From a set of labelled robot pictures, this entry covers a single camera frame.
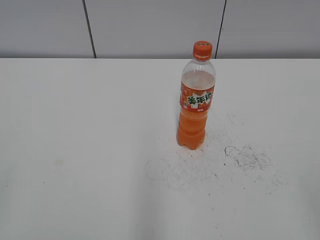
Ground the orange bottle cap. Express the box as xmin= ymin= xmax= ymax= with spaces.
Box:
xmin=192 ymin=41 xmax=213 ymax=62

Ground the orange soda plastic bottle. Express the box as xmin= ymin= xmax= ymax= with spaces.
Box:
xmin=177 ymin=58 xmax=216 ymax=150

